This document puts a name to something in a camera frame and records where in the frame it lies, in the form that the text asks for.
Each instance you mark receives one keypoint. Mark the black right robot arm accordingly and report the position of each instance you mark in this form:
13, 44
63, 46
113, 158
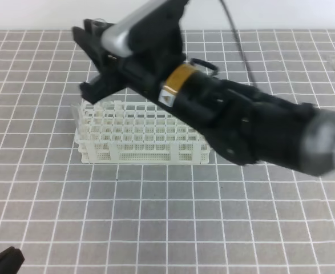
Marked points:
245, 125

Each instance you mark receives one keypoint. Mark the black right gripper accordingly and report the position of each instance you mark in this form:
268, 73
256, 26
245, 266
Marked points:
157, 50

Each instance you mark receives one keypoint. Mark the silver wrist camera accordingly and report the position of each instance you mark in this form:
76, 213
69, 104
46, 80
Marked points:
115, 38

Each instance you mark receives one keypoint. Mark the white plastic test tube rack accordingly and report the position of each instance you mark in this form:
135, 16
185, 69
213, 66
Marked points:
119, 132

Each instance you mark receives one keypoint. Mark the grey checked tablecloth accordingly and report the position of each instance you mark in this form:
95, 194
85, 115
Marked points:
70, 217

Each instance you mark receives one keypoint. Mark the clear test tube in rack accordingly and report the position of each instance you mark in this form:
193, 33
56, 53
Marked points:
76, 111

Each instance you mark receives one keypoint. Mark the clear glass test tube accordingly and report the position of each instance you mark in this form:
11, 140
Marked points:
97, 26

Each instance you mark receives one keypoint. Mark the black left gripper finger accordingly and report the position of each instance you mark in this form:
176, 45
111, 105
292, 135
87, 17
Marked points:
11, 260

